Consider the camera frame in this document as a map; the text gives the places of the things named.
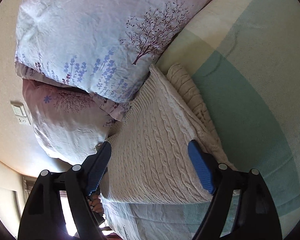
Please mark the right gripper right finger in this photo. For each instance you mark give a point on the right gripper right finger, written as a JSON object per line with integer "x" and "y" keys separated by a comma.
{"x": 256, "y": 215}

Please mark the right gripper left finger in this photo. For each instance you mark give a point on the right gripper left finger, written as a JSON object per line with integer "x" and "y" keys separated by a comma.
{"x": 43, "y": 216}

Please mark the beige cable-knit sweater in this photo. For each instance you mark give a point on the beige cable-knit sweater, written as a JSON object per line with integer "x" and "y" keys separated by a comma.
{"x": 149, "y": 161}

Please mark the person's hand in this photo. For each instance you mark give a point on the person's hand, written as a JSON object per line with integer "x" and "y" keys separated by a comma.
{"x": 96, "y": 204}

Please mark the pink floral pillow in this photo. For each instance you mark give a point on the pink floral pillow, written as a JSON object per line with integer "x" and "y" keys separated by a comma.
{"x": 68, "y": 125}

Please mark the pastel checked quilt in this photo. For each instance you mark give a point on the pastel checked quilt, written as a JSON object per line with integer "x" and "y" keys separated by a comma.
{"x": 244, "y": 57}

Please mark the white floral pillow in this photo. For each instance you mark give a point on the white floral pillow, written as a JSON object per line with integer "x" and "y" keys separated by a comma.
{"x": 103, "y": 47}

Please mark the white wall switch socket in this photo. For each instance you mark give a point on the white wall switch socket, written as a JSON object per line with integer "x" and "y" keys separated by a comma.
{"x": 20, "y": 113}

